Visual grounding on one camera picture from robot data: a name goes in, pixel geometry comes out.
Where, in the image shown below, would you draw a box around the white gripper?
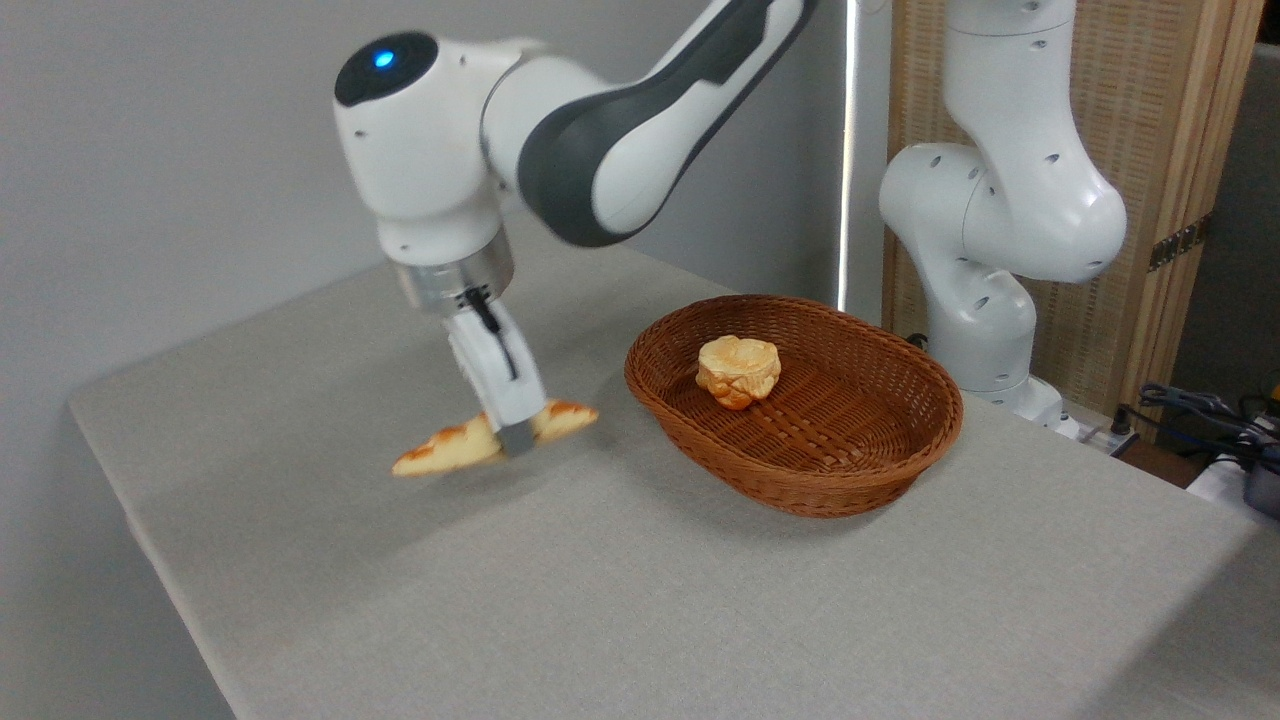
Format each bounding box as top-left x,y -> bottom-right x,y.
445,299 -> 550,460

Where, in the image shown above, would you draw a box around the braided golden bread loaf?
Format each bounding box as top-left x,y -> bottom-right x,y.
391,399 -> 600,478

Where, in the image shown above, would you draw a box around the round golden bread bun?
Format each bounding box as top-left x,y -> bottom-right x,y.
695,335 -> 783,412

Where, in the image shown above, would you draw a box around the brown wicker oval basket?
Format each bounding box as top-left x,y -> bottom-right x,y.
624,294 -> 966,520

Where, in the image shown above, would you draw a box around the grey table cloth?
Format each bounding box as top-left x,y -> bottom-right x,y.
67,210 -> 1280,720

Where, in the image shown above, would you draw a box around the white power strip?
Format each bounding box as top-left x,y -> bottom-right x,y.
1058,412 -> 1141,458

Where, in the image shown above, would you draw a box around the dark metal screen hinge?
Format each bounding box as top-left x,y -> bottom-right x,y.
1147,214 -> 1214,273

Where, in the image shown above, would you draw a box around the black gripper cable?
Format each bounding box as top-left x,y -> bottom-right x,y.
461,287 -> 520,382

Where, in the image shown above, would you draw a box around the white vertical wall trim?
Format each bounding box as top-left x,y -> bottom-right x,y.
837,0 -> 860,313

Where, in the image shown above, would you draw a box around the black cables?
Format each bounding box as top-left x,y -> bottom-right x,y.
1112,382 -> 1280,463

